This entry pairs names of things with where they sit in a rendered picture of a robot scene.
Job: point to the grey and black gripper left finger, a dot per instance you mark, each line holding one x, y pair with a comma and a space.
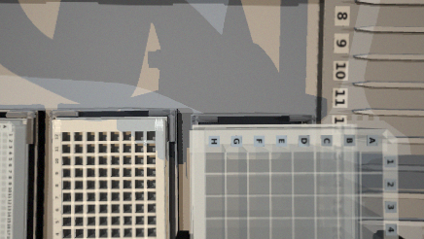
182, 234

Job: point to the white well plate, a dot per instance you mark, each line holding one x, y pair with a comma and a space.
121, 164

